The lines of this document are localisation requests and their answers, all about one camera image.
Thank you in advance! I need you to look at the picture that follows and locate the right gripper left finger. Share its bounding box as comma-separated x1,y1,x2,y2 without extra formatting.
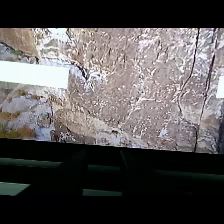
49,147,90,197

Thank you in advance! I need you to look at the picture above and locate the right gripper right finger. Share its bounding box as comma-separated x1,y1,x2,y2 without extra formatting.
119,148,158,197

